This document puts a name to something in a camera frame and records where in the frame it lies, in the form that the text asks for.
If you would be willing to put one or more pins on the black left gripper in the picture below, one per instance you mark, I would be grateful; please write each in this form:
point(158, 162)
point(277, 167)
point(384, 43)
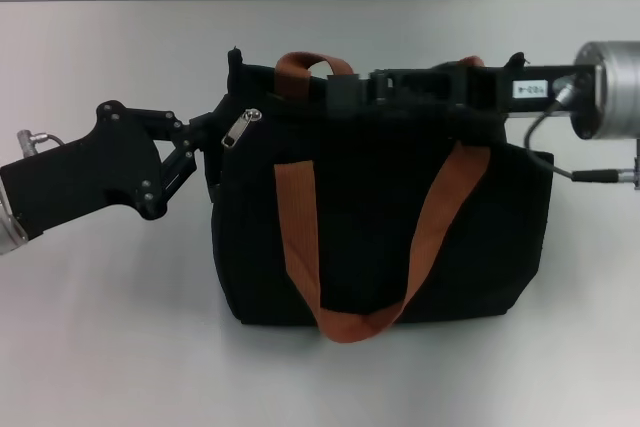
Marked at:
point(75, 182)

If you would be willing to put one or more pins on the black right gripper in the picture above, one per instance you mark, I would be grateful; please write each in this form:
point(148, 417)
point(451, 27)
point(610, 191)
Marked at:
point(490, 89)

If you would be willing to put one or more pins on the left robot arm silver white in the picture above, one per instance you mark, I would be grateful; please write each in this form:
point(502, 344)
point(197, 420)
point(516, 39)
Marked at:
point(10, 232)

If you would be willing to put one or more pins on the right robot arm silver white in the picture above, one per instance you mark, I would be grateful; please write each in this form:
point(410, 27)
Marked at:
point(617, 87)

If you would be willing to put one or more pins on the silver zipper pull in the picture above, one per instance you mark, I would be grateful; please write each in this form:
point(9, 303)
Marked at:
point(240, 129)

